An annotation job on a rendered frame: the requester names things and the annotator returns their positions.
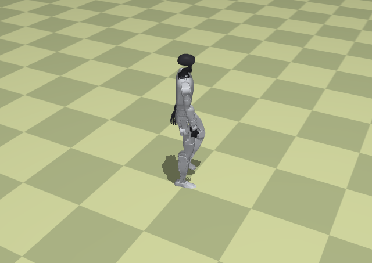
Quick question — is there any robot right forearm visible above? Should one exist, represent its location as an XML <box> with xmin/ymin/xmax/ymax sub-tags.
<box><xmin>186</xmin><ymin>108</ymin><xmax>197</xmax><ymax>131</ymax></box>

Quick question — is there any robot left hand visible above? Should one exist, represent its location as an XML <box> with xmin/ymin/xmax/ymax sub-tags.
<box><xmin>170</xmin><ymin>105</ymin><xmax>177</xmax><ymax>125</ymax></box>

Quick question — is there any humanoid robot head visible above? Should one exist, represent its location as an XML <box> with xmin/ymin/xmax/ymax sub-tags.
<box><xmin>177</xmin><ymin>54</ymin><xmax>195</xmax><ymax>79</ymax></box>

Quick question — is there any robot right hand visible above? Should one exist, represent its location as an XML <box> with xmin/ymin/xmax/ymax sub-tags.
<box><xmin>190</xmin><ymin>127</ymin><xmax>199</xmax><ymax>138</ymax></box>

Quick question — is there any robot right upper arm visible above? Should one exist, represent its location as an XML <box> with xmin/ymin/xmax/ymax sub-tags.
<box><xmin>181</xmin><ymin>83</ymin><xmax>195</xmax><ymax>113</ymax></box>

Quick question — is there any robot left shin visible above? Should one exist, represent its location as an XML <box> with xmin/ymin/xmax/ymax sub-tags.
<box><xmin>189</xmin><ymin>137</ymin><xmax>204</xmax><ymax>163</ymax></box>

